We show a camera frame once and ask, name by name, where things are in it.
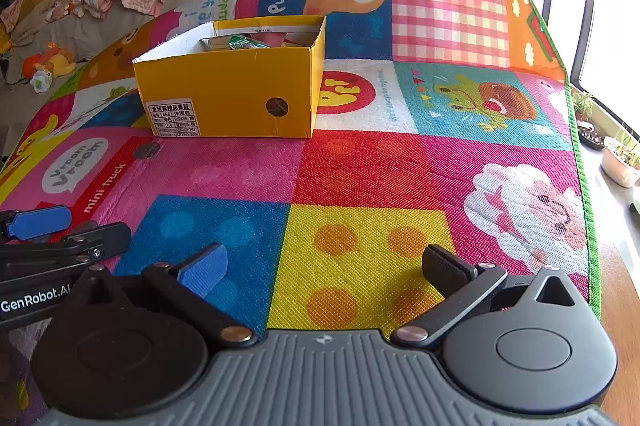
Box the dark plant pot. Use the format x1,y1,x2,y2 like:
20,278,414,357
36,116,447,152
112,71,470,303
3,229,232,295
577,123,606,151

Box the white plant pot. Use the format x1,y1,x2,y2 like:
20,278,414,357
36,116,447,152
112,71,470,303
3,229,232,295
600,141,640,189

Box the small potted plant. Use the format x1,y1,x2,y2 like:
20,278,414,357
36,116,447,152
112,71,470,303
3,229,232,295
572,91,596,124

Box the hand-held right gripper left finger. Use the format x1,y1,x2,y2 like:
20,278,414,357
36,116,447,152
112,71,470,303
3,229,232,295
70,243,258,349

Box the pink yellow blanket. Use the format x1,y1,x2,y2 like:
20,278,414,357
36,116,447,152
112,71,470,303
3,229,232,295
0,0,61,52

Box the baby clothes bundle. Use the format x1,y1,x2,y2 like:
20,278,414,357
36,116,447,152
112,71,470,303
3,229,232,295
67,0,113,19

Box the dark window frame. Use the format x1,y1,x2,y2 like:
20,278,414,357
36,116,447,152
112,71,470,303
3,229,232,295
542,0,598,89

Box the grey sofa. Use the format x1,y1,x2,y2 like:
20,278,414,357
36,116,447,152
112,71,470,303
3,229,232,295
0,0,326,107

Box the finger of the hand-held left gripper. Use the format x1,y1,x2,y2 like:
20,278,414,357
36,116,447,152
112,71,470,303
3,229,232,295
0,205,72,241
0,222,132,277

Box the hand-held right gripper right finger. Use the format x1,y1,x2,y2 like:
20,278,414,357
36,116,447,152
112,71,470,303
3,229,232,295
390,244,577,349

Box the orange plush toy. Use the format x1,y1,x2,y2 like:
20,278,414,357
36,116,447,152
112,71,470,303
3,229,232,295
22,43,77,79

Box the candy bag red green edges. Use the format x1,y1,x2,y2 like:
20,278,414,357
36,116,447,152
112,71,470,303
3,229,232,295
227,35,263,52

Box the colourful cartoon play mat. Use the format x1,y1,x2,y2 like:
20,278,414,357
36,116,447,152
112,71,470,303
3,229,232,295
0,0,601,426

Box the yellow cardboard box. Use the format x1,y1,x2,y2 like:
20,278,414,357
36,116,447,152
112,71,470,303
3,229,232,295
132,15,327,139

